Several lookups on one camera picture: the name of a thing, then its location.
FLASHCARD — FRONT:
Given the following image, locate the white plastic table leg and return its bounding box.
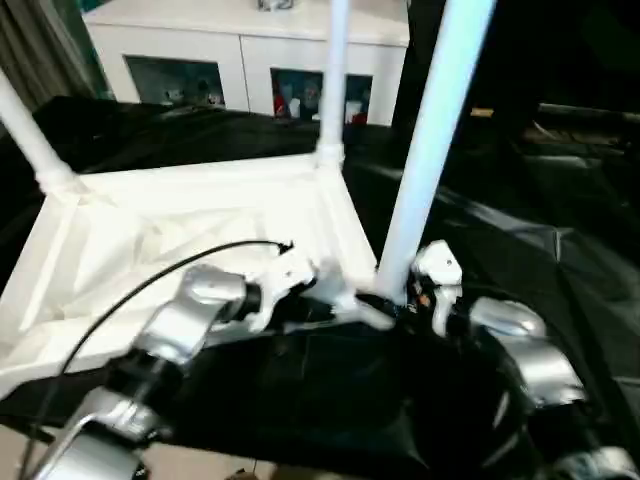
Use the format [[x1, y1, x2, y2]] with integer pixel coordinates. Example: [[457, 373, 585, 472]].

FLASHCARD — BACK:
[[314, 0, 351, 169], [0, 67, 86, 199], [374, 0, 499, 306]]

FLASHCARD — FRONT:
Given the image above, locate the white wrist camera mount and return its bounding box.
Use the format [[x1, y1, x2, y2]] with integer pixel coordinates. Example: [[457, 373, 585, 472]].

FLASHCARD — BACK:
[[249, 249, 321, 332], [409, 239, 464, 336]]

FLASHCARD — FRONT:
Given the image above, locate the grey curtain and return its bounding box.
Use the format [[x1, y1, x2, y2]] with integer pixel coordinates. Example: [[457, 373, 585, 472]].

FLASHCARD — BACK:
[[0, 0, 109, 114]]

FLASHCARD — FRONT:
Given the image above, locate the white plastic table top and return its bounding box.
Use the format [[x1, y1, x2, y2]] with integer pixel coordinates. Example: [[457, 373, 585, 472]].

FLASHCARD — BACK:
[[0, 149, 396, 401]]

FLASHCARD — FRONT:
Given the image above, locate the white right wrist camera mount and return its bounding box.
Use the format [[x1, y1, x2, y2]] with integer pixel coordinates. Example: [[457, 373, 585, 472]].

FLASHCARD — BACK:
[[409, 239, 464, 336]]

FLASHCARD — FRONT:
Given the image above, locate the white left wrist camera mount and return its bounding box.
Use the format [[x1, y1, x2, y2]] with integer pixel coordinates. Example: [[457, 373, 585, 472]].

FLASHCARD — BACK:
[[249, 249, 321, 332]]

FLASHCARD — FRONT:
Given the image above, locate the black work mat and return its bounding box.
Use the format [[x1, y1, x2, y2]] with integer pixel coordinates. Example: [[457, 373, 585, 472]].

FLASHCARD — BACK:
[[0, 94, 640, 480]]

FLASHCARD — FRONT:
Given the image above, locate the black tripod leg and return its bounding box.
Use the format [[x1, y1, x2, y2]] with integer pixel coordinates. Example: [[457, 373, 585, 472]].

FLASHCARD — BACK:
[[0, 413, 57, 445]]

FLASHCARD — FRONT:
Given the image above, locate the white glass-door cabinet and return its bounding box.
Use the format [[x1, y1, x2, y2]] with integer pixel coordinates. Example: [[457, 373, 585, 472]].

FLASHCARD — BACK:
[[82, 0, 411, 126]]

